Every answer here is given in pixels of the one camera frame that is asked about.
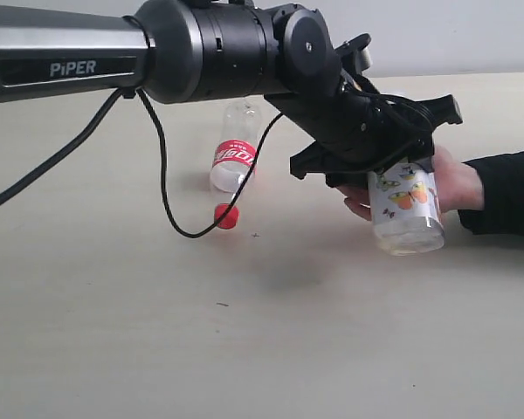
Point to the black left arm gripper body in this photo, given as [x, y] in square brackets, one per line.
[362, 128]

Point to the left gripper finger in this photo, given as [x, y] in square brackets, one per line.
[315, 159]
[433, 113]

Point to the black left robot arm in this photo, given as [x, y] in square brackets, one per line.
[191, 51]

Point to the clear bottle butterfly label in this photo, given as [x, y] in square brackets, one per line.
[405, 210]

